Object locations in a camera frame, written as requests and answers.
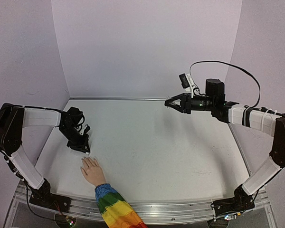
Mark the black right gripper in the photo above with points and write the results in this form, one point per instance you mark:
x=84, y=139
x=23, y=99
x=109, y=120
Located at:
x=186, y=103

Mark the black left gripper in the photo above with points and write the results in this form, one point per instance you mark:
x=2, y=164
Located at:
x=82, y=147

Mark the clear nail polish bottle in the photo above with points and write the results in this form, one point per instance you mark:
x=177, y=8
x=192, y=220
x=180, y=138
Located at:
x=172, y=102

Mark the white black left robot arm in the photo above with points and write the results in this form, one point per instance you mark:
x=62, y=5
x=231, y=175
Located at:
x=13, y=118

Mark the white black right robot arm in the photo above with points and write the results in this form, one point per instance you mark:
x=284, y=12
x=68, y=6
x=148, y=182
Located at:
x=262, y=119

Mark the rainbow striped sleeve forearm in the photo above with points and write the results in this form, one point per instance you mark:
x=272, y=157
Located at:
x=115, y=210

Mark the mannequin hand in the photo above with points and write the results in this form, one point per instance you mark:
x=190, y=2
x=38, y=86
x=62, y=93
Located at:
x=92, y=172

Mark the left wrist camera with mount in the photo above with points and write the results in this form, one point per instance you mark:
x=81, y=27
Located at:
x=84, y=129

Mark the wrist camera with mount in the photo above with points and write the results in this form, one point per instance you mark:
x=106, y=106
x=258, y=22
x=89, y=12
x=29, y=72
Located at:
x=84, y=129
x=188, y=84

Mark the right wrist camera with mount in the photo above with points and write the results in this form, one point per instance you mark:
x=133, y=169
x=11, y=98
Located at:
x=188, y=84

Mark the aluminium table edge rail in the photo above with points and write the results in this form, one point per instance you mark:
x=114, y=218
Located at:
x=119, y=98

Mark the aluminium front frame rail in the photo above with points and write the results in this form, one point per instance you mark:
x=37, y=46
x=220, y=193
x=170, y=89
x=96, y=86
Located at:
x=168, y=213

